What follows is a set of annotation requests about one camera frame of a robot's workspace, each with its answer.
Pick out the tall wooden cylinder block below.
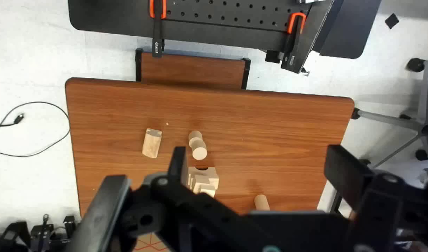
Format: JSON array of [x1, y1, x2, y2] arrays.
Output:
[[252, 192, 272, 213]]

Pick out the office chair base with casters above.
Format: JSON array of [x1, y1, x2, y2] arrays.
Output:
[[350, 58, 428, 170]]

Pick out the wooden lower shelf board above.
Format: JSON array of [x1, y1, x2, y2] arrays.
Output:
[[139, 49, 247, 90]]

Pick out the black square floor marker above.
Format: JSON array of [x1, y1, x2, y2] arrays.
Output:
[[383, 13, 401, 31]]

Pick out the black clamp with orange handle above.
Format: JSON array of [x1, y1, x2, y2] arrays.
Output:
[[148, 0, 169, 59], [264, 11, 317, 76]]

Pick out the thin black floor cable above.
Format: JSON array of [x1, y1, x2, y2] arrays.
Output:
[[0, 101, 72, 158]]

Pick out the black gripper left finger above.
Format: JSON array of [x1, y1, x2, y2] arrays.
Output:
[[64, 146, 252, 252]]

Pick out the flat rectangular wooden block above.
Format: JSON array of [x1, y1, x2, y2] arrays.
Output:
[[141, 128, 163, 160]]

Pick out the wooden cube block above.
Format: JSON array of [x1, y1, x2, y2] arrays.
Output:
[[192, 179, 219, 199]]

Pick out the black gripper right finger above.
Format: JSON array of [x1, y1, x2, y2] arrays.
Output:
[[322, 144, 428, 252]]

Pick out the wooden arch block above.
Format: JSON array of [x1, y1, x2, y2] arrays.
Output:
[[185, 165, 220, 188]]

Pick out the short wooden cylinder block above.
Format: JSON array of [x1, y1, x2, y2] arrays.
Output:
[[187, 129, 209, 161]]

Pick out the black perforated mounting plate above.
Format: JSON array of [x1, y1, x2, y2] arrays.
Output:
[[65, 0, 383, 60]]

